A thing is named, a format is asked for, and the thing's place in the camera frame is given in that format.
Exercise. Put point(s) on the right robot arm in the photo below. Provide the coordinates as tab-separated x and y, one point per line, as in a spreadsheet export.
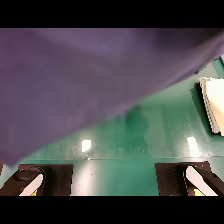
200	181

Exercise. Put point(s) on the purple T-shirt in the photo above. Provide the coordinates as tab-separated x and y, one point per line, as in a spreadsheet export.
76	80

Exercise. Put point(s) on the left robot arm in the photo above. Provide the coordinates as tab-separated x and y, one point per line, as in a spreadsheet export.
23	181

